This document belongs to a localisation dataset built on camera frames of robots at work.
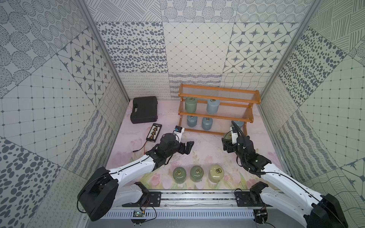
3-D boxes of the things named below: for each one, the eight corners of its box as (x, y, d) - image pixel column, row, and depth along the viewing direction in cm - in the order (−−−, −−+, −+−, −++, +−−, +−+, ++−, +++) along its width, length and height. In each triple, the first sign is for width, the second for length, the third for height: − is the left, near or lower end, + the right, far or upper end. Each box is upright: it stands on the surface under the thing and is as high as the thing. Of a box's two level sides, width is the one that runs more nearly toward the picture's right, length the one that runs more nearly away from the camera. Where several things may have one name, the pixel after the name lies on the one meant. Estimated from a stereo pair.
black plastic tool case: (131, 123, 106) (129, 120, 103) (134, 101, 122) (133, 97, 118) (157, 121, 108) (156, 117, 104) (157, 99, 123) (156, 95, 120)
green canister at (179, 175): (173, 183, 81) (172, 179, 74) (174, 171, 85) (173, 166, 79) (186, 183, 81) (186, 179, 74) (186, 171, 85) (186, 166, 79)
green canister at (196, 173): (190, 182, 81) (190, 178, 75) (190, 169, 86) (190, 165, 79) (202, 182, 81) (204, 178, 75) (202, 169, 86) (203, 165, 79)
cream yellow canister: (208, 183, 82) (210, 178, 74) (207, 170, 86) (209, 165, 79) (222, 183, 82) (225, 178, 74) (220, 170, 86) (223, 165, 79)
